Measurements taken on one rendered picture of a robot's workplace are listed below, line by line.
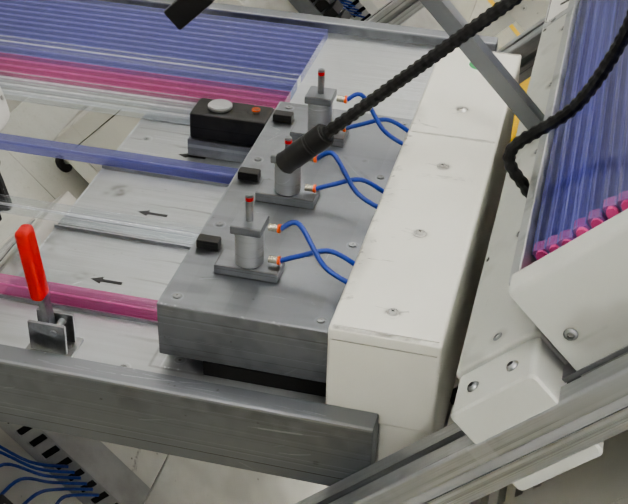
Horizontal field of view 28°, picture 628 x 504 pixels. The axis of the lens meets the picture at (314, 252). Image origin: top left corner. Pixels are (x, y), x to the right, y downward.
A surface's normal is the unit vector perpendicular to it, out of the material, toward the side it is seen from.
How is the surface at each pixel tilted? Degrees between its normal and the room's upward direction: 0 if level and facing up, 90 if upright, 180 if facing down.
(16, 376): 90
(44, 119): 0
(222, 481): 0
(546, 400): 90
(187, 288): 46
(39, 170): 0
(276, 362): 90
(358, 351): 90
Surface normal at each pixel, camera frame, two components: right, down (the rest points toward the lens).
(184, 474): 0.71, -0.47
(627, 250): -0.25, 0.53
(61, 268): 0.03, -0.83
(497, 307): -0.66, -0.71
